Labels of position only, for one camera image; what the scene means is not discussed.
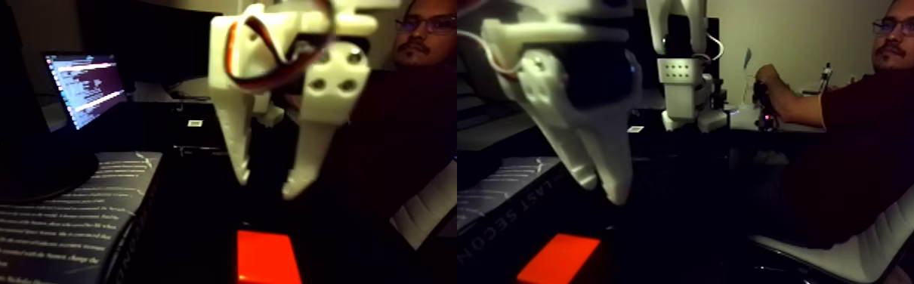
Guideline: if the white office chair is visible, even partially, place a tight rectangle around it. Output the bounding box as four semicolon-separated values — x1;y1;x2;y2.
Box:
750;162;914;284

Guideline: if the dark book white text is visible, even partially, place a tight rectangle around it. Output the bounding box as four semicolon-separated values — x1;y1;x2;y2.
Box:
0;150;165;284

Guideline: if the person's right hand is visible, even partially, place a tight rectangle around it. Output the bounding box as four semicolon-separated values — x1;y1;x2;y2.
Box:
754;65;786;105

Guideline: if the black monitor round base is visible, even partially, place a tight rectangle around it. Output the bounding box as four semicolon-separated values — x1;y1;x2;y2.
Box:
0;0;101;207

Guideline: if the person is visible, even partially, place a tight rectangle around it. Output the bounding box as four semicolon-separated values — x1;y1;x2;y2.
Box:
754;0;914;249

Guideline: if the red cube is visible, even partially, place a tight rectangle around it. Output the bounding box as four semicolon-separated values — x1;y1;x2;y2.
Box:
236;230;304;284

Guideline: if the dark leader arm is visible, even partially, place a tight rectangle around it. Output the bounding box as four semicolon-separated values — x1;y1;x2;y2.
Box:
752;79;780;133

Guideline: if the black box white lettering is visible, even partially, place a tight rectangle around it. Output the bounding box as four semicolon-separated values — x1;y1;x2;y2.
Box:
174;144;228;159

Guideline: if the open laptop lit screen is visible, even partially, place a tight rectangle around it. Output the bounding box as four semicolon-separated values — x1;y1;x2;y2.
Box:
42;51;129;132

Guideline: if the dark wide monitor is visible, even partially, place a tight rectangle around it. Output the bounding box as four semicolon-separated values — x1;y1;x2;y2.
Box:
80;0;224;88

